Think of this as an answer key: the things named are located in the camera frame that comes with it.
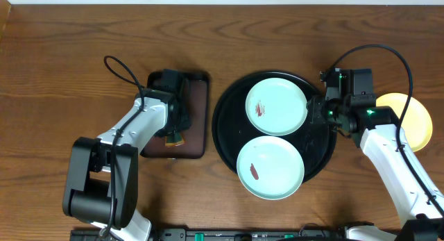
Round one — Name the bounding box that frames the green and orange sponge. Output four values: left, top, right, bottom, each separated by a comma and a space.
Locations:
165, 132, 185, 147

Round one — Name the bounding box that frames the mint green plate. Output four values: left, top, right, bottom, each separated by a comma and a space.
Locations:
245, 78, 307, 136
237, 135, 305, 200

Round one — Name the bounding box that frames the yellow plate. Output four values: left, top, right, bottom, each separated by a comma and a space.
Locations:
376, 93, 433, 152

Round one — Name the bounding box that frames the mint green plate front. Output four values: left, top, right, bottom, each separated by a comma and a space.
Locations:
237, 135, 305, 200

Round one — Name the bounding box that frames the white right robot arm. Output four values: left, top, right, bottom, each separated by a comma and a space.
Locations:
307, 92, 443, 240

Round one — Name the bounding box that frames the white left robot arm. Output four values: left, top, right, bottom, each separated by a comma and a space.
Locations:
62, 84, 185, 240

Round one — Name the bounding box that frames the rectangular black water tray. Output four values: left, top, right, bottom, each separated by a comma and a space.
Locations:
141, 70, 209, 159

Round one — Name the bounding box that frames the round black tray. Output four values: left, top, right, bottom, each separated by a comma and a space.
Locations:
212, 70, 336, 182

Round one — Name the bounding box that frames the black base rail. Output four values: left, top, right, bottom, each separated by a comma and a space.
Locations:
69, 222, 400, 241

